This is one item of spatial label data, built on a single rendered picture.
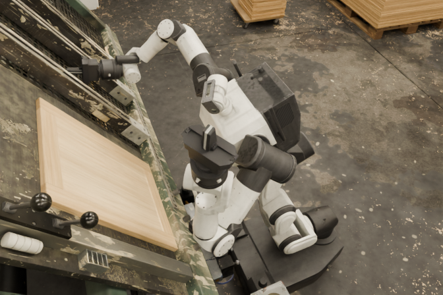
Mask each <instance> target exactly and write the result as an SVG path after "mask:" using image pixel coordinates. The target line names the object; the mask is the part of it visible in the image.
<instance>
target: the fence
mask: <svg viewBox="0 0 443 295"><path fill-rule="evenodd" d="M7 232H12V233H15V234H19V235H22V236H27V237H29V238H33V239H36V240H39V241H42V243H43V246H45V247H48V248H53V249H56V250H61V251H64V252H68V253H71V254H75V255H78V254H80V253H81V252H83V251H84V250H85V249H88V250H92V251H95V252H99V253H102V254H105V255H107V262H108V263H110V264H113V265H118V266H121V267H125V268H128V269H132V270H135V271H140V272H143V273H148V274H151V275H155V276H158V277H163V278H166V279H170V280H173V281H178V282H182V283H186V282H188V281H189V280H191V279H192V278H193V277H194V276H193V274H192V271H191V267H190V265H189V264H187V263H183V262H182V261H178V260H176V259H172V258H170V257H166V256H164V255H160V254H157V253H154V252H151V251H149V250H145V249H143V248H139V247H137V246H133V245H131V244H128V243H125V242H122V241H119V240H116V239H114V238H110V237H108V236H104V235H102V234H98V233H96V232H92V231H90V230H86V229H84V228H81V227H78V226H75V225H71V233H72V238H70V239H69V240H67V239H65V238H61V237H58V236H54V235H52V234H48V233H45V232H41V231H38V230H34V229H32V228H28V227H24V226H21V225H17V224H14V223H10V222H8V221H4V220H1V219H0V235H4V234H5V233H7Z"/></svg>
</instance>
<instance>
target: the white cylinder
mask: <svg viewBox="0 0 443 295"><path fill-rule="evenodd" d="M1 246H2V247H4V248H10V249H13V250H18V251H21V252H26V253H29V254H38V253H40V252H41V250H42V248H43V243H42V241H39V240H36V239H33V238H29V237H27V236H22V235H19V234H15V233H12V232H7V233H5V234H4V235H3V237H2V239H1Z"/></svg>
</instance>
